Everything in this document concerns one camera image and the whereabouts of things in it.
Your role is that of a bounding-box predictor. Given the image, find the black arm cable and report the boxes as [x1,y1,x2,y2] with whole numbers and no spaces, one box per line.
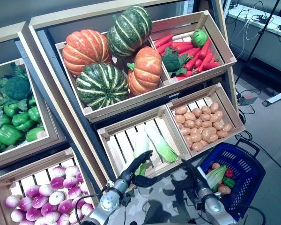
[234,204,267,225]
[74,185,108,225]

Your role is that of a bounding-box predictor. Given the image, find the wooden potato crate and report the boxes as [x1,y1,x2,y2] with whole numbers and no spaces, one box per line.
[166,82,246,158]

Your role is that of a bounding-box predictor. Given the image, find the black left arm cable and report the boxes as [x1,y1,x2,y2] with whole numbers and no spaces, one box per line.
[74,185,108,225]

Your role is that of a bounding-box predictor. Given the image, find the wooden pepper crate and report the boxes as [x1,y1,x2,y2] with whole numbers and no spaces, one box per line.
[0,58,50,165]
[0,21,70,172]

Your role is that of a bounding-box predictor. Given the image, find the dark green broccoli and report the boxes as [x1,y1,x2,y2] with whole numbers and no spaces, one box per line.
[162,46,193,76]
[3,76,31,101]

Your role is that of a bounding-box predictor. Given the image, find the blue plastic shopping basket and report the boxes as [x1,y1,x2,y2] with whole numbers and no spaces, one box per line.
[198,142,266,222]

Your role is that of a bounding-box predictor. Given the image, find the black basket handle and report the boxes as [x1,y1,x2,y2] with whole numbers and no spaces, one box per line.
[235,138,260,158]

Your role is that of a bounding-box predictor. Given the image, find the black tripod leg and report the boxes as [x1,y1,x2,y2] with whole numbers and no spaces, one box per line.
[234,0,281,87]

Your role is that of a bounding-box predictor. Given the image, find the large orange pumpkin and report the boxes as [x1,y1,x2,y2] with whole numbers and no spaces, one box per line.
[62,29,113,77]

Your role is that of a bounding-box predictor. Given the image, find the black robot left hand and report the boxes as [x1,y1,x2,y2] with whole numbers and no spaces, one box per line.
[118,150,159,188]

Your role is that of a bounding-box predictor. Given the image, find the napa cabbage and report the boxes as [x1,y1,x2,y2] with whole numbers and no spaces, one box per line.
[206,165,228,192]
[133,130,149,177]
[144,123,179,164]

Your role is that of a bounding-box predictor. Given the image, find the small orange pumpkin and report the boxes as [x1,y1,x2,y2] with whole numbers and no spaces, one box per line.
[127,46,163,96]

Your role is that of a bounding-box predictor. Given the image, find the wooden carrot crate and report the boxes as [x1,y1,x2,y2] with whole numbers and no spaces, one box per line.
[150,10,236,85]

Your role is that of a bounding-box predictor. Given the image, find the wooden pumpkin crate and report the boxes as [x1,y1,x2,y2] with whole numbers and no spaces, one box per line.
[55,35,173,122]

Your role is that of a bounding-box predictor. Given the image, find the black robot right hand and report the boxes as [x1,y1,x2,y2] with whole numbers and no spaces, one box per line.
[181,159,209,189]

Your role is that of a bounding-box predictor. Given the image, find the dark green striped pumpkin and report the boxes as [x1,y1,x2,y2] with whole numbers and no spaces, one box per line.
[75,62,129,110]
[107,5,153,60]

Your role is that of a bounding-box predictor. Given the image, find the wooden cabbage crate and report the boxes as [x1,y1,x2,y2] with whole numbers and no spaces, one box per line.
[97,105,192,179]

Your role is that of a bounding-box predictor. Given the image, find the white lab table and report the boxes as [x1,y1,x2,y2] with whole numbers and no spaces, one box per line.
[224,0,281,70]

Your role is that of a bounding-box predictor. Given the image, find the tall wooden shelf frame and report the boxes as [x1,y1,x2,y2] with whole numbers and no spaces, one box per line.
[29,0,240,186]

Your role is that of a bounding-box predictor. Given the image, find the grey robot torso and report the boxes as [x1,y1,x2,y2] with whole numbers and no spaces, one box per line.
[107,167,208,225]

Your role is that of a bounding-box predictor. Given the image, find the grey table foot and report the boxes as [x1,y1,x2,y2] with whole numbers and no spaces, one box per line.
[262,83,281,107]

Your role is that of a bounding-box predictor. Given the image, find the wooden onion crate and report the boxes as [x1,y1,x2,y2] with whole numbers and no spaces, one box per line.
[0,147,108,225]

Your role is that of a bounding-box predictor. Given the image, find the black floor cable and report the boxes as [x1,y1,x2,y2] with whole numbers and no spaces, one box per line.
[235,130,281,175]

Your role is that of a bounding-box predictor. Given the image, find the grey box with red button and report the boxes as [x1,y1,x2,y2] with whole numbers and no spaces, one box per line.
[238,91,259,105]

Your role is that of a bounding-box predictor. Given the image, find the round green cabbage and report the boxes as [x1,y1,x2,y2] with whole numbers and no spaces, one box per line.
[191,29,207,47]

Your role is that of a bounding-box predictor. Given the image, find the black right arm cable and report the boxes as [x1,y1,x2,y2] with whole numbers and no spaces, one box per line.
[234,204,267,225]

